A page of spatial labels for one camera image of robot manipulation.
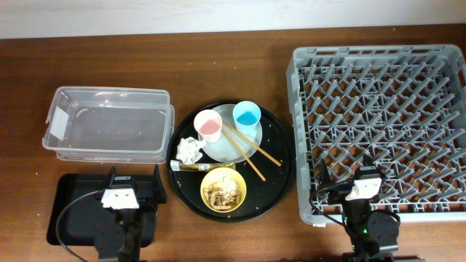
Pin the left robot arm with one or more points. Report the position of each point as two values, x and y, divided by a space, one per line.
122 240

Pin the gold snack wrapper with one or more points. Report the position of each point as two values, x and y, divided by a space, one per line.
199 167

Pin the food scraps and rice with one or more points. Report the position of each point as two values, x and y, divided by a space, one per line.
223 195

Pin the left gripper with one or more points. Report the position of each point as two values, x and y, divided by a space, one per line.
159 195

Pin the wooden chopstick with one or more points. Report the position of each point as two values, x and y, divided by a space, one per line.
244 155
253 144

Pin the grey dishwasher rack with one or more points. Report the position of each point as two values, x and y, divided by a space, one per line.
402 105

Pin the clear plastic bin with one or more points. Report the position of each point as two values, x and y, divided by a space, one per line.
110 124

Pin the round black serving tray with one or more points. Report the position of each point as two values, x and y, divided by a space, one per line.
261 196

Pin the blue cup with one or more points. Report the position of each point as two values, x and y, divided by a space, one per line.
246 115

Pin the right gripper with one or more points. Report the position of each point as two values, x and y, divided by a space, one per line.
325 180

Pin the grey plate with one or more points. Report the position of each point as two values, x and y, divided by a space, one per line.
223 150

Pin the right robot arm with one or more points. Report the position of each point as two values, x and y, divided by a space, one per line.
373 233

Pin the pink cup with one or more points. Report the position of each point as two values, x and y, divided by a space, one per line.
208 123

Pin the yellow bowl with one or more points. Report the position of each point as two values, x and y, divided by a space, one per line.
218 174

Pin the black rectangular tray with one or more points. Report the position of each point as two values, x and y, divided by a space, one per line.
81 222

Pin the crumpled white napkin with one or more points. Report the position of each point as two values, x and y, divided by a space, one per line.
188 150

